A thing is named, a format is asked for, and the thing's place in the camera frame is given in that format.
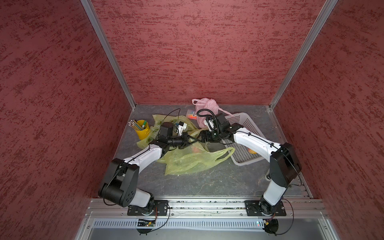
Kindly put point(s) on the aluminium front rail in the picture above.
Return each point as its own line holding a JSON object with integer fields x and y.
{"x": 212, "y": 207}

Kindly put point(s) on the pink plastic bag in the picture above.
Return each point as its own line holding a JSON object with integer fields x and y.
{"x": 209, "y": 104}

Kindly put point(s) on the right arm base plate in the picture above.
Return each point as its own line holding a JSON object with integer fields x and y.
{"x": 264, "y": 209}

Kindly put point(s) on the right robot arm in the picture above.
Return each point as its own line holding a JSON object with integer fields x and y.
{"x": 284, "y": 163}

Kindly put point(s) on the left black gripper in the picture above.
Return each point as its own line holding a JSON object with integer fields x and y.
{"x": 185, "y": 137}

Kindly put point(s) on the right aluminium corner post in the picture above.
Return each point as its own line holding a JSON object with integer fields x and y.
{"x": 317, "y": 26}

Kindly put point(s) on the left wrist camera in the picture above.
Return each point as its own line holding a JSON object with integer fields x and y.
{"x": 180, "y": 127}

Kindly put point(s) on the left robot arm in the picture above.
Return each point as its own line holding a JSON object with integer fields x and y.
{"x": 120, "y": 182}

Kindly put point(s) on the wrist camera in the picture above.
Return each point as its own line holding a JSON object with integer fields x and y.
{"x": 180, "y": 127}
{"x": 210, "y": 122}

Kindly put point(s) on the orange yellow peach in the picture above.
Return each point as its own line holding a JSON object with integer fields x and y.
{"x": 252, "y": 152}

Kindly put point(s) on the yellow pencil cup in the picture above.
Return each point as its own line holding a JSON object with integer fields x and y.
{"x": 141, "y": 127}

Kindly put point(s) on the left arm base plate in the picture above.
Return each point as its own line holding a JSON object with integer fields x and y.
{"x": 153, "y": 209}

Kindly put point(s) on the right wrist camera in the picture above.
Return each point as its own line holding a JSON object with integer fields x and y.
{"x": 210, "y": 122}

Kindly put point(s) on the aluminium corner post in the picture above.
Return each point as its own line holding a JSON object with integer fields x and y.
{"x": 317, "y": 26}
{"x": 97, "y": 26}

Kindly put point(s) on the crayon box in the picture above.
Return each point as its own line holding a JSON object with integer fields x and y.
{"x": 191, "y": 114}

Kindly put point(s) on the green plastic bag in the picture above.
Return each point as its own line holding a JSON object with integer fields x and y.
{"x": 190, "y": 160}

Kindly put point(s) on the white plastic basket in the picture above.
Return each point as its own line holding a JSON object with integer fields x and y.
{"x": 241, "y": 156}

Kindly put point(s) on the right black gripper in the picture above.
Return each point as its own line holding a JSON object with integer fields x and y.
{"x": 208, "y": 138}

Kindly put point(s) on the left aluminium corner post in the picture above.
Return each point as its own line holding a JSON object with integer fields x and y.
{"x": 97, "y": 26}

